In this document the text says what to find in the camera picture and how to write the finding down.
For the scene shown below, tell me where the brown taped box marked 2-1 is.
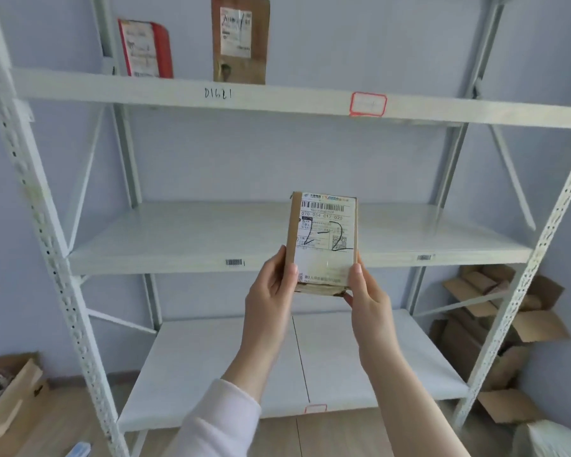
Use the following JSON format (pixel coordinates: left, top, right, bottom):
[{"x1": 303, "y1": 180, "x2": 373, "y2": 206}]
[{"x1": 211, "y1": 0, "x2": 271, "y2": 85}]

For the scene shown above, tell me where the small yellow-taped box marked 2-2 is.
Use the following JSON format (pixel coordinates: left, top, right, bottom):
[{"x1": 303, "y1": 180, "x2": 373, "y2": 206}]
[{"x1": 285, "y1": 191, "x2": 358, "y2": 296}]

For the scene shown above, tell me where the white wristband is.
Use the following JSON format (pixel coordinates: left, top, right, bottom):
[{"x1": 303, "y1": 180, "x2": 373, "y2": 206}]
[{"x1": 164, "y1": 378, "x2": 263, "y2": 457}]

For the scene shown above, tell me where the white metal shelf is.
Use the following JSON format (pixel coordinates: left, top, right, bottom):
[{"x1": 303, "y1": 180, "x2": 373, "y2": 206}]
[{"x1": 0, "y1": 0, "x2": 571, "y2": 457}]

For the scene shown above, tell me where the person's right forearm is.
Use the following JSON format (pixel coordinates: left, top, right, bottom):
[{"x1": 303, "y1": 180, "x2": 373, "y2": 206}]
[{"x1": 369, "y1": 345, "x2": 472, "y2": 457}]

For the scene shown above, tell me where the red parcel box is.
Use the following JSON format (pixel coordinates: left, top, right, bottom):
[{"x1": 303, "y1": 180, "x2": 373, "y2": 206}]
[{"x1": 117, "y1": 18, "x2": 174, "y2": 79}]

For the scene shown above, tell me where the person's right hand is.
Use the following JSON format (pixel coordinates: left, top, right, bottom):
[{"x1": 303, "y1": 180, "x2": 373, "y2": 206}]
[{"x1": 341, "y1": 251, "x2": 404, "y2": 378}]

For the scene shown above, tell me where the pile of empty cardboard boxes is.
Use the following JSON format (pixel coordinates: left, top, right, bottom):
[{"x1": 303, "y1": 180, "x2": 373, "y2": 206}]
[{"x1": 428, "y1": 263, "x2": 571, "y2": 424}]

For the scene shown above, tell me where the person's left hand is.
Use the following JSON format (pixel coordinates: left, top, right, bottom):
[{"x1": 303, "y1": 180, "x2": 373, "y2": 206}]
[{"x1": 221, "y1": 245, "x2": 299, "y2": 402}]

